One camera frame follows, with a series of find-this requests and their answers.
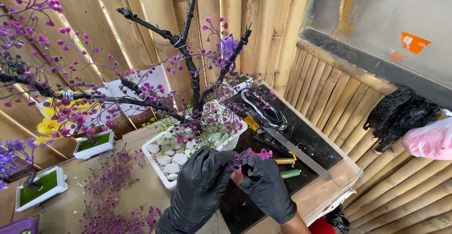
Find bamboo bench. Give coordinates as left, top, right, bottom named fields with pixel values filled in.
left=282, top=38, right=452, bottom=234

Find purple artificial flower sprig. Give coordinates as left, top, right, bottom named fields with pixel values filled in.
left=231, top=147, right=273, bottom=173

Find large white pot with pebbles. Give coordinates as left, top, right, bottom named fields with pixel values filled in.
left=141, top=100, right=248, bottom=191

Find purple container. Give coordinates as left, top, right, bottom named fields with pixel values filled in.
left=0, top=217, right=39, bottom=234

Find small white empty pot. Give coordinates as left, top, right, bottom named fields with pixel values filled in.
left=222, top=74, right=254, bottom=95

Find orange sticker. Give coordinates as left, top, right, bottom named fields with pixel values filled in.
left=400, top=32, right=432, bottom=55

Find small black plastic bag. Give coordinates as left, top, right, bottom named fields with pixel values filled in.
left=325, top=204, right=351, bottom=234

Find person's right hand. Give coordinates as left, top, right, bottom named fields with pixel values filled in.
left=230, top=151, right=298, bottom=225

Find coil of white wire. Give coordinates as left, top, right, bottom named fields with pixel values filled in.
left=241, top=89, right=288, bottom=130

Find pile of purple flower sprigs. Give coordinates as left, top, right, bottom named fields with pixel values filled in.
left=69, top=146, right=162, bottom=234

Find red object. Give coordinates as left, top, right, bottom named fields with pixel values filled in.
left=308, top=216, right=336, bottom=234

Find pink plastic bag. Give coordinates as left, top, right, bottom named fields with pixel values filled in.
left=401, top=117, right=452, bottom=160

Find black work mat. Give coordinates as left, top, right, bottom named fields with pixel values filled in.
left=218, top=84, right=344, bottom=234

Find wooden work table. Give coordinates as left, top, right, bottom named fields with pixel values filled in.
left=0, top=80, right=363, bottom=234

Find long metal ruler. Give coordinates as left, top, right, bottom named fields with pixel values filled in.
left=263, top=126, right=333, bottom=181

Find person's left hand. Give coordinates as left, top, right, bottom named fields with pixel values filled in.
left=175, top=145, right=241, bottom=224

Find small white pot yellow tree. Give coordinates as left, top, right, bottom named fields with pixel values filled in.
left=35, top=96, right=116, bottom=160

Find black pliers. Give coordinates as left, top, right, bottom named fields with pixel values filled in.
left=252, top=119, right=295, bottom=155

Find black-trunk purple artificial bonsai tree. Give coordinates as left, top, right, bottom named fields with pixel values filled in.
left=0, top=0, right=278, bottom=150

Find small white pot purple tree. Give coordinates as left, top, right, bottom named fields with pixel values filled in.
left=0, top=138, right=69, bottom=213

